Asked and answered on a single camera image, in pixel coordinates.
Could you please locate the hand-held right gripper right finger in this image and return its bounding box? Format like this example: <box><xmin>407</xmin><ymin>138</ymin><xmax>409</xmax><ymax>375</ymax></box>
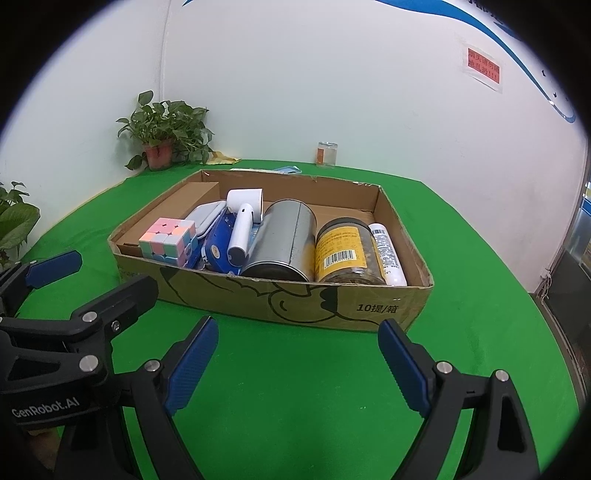
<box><xmin>377</xmin><ymin>319</ymin><xmax>541</xmax><ymax>480</ymax></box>

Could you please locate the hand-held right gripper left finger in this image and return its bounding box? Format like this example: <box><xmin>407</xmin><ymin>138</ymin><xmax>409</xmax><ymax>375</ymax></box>
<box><xmin>54</xmin><ymin>315</ymin><xmax>221</xmax><ymax>480</ymax></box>

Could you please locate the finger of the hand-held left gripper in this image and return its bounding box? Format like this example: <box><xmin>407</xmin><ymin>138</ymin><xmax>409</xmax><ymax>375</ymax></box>
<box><xmin>68</xmin><ymin>275</ymin><xmax>160</xmax><ymax>357</ymax></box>
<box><xmin>0</xmin><ymin>251</ymin><xmax>84</xmax><ymax>315</ymax></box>

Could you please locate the pastel puzzle cube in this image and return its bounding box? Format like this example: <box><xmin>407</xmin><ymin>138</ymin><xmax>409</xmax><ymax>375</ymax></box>
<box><xmin>139</xmin><ymin>217</ymin><xmax>198</xmax><ymax>268</ymax></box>

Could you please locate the brown cardboard box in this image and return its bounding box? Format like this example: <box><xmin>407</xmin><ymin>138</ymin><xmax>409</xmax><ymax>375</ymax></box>
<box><xmin>107</xmin><ymin>168</ymin><xmax>435</xmax><ymax>334</ymax></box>

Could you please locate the blue plastic toy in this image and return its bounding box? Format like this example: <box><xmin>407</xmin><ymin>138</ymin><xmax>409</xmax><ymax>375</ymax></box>
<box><xmin>201</xmin><ymin>208</ymin><xmax>259</xmax><ymax>275</ymax></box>

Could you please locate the white rectangular case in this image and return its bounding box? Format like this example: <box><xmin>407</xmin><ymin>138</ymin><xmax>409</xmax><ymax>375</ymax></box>
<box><xmin>185</xmin><ymin>200</ymin><xmax>228</xmax><ymax>241</ymax></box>

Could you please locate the white bottle with floral print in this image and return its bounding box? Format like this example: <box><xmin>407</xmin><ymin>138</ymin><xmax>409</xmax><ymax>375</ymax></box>
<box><xmin>368</xmin><ymin>222</ymin><xmax>408</xmax><ymax>288</ymax></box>

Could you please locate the white handheld fan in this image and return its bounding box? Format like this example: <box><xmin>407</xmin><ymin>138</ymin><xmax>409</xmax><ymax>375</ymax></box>
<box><xmin>225</xmin><ymin>188</ymin><xmax>265</xmax><ymax>267</ymax></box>

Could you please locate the jar with yellow label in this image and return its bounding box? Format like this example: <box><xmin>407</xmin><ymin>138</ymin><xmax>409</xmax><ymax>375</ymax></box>
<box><xmin>315</xmin><ymin>218</ymin><xmax>387</xmax><ymax>284</ymax></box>

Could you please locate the silver tin can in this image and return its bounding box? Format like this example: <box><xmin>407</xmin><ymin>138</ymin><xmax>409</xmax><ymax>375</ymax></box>
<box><xmin>240</xmin><ymin>198</ymin><xmax>318</xmax><ymax>282</ymax></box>

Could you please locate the large-leaf green plant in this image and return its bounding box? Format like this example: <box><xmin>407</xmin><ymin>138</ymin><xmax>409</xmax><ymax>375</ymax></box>
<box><xmin>0</xmin><ymin>181</ymin><xmax>41</xmax><ymax>271</ymax></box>

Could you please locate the green tablecloth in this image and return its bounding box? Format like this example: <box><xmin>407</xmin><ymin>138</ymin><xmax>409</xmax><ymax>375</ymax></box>
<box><xmin>14</xmin><ymin>158</ymin><xmax>583</xmax><ymax>480</ymax></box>

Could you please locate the yellow cloth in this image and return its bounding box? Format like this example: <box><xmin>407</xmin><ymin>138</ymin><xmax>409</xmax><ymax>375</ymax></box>
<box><xmin>203</xmin><ymin>150</ymin><xmax>242</xmax><ymax>166</ymax></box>

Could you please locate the potted green plant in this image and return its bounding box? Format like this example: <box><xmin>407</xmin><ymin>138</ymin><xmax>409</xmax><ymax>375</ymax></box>
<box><xmin>115</xmin><ymin>90</ymin><xmax>215</xmax><ymax>172</ymax></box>

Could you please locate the glass door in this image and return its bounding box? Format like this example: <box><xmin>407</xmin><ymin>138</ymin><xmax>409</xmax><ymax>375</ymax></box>
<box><xmin>538</xmin><ymin>152</ymin><xmax>591</xmax><ymax>407</ymax></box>

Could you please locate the glass jar with orange label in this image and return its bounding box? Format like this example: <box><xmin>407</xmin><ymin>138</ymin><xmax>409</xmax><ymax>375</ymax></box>
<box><xmin>316</xmin><ymin>141</ymin><xmax>339</xmax><ymax>167</ymax></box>

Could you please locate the red wall sign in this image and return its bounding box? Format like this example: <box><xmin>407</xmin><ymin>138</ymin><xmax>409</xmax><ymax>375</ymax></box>
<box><xmin>462</xmin><ymin>39</ymin><xmax>505</xmax><ymax>93</ymax></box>

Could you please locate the blue wall decal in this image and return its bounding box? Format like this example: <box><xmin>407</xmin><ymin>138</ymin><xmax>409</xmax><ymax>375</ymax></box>
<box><xmin>180</xmin><ymin>0</ymin><xmax>578</xmax><ymax>123</ymax></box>

